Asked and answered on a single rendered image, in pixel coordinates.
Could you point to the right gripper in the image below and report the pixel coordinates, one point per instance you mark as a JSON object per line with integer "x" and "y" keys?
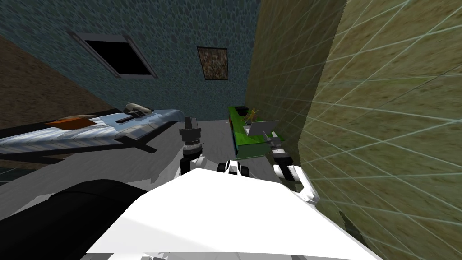
{"x": 275, "y": 141}

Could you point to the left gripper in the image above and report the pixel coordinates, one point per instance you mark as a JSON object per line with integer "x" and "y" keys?
{"x": 190, "y": 134}

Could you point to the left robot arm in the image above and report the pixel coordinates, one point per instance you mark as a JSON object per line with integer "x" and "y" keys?
{"x": 61, "y": 220}

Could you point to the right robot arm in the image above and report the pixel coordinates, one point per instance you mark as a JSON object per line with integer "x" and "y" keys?
{"x": 301, "y": 180}

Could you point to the green desk with laptop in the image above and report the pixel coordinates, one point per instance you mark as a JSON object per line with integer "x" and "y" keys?
{"x": 245, "y": 144}

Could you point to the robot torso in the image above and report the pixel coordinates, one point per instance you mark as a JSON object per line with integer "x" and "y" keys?
{"x": 223, "y": 216}

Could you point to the brown framed wall picture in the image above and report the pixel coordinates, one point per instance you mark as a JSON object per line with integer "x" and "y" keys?
{"x": 213, "y": 63}

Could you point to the dark window with grey frame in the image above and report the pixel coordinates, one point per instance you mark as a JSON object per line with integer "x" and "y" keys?
{"x": 117, "y": 56}

